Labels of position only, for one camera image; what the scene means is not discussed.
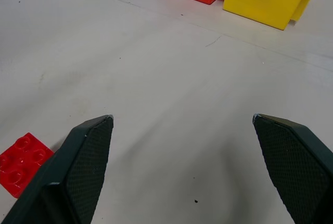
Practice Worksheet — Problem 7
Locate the red toy brick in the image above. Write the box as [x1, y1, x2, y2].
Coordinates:
[0, 132, 55, 199]

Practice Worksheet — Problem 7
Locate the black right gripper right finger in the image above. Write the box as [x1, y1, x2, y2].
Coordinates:
[251, 113, 333, 224]

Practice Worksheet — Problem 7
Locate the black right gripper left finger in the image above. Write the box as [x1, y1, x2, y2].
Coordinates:
[0, 115, 114, 224]

